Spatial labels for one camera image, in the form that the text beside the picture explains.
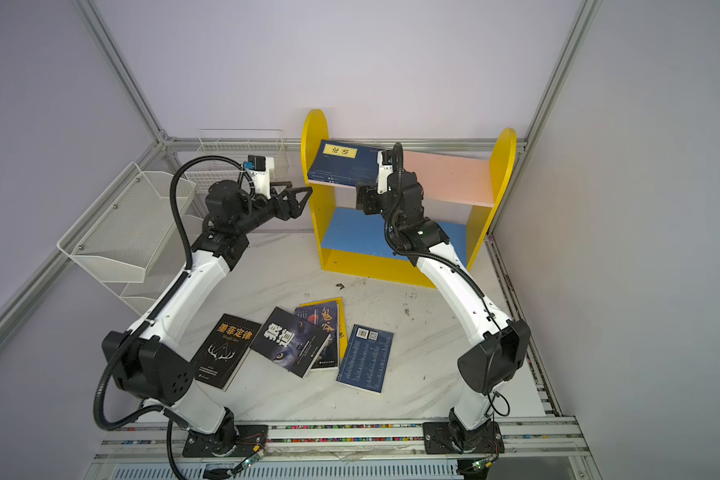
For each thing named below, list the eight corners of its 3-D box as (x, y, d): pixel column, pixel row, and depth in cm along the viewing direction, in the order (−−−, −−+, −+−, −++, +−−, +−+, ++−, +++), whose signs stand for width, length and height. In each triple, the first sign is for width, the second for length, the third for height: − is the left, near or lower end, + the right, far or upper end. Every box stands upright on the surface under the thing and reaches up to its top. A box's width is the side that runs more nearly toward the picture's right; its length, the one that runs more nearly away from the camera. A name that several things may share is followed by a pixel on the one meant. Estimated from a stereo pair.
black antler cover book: (185, 377, 86) (181, 374, 84) (225, 316, 98) (223, 313, 97) (225, 390, 83) (222, 388, 82) (261, 326, 96) (259, 323, 94)
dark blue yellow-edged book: (301, 376, 85) (298, 371, 82) (297, 311, 99) (295, 305, 96) (353, 365, 87) (353, 360, 84) (342, 302, 101) (341, 296, 98)
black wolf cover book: (251, 348, 90) (247, 343, 87) (279, 312, 98) (277, 306, 95) (306, 380, 85) (304, 375, 81) (332, 339, 92) (330, 333, 89)
